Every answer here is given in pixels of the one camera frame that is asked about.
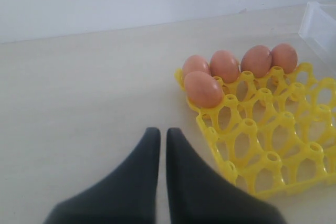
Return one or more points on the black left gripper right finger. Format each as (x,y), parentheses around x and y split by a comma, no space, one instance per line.
(197,194)

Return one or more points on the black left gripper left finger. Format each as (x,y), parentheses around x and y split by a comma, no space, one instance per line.
(127,195)

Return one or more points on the brown egg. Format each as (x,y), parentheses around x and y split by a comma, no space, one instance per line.
(203,90)
(285,56)
(257,60)
(224,64)
(195,63)

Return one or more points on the yellow plastic egg tray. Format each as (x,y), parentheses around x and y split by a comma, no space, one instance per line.
(274,134)

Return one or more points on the clear plastic bin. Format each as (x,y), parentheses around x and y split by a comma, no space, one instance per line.
(318,30)

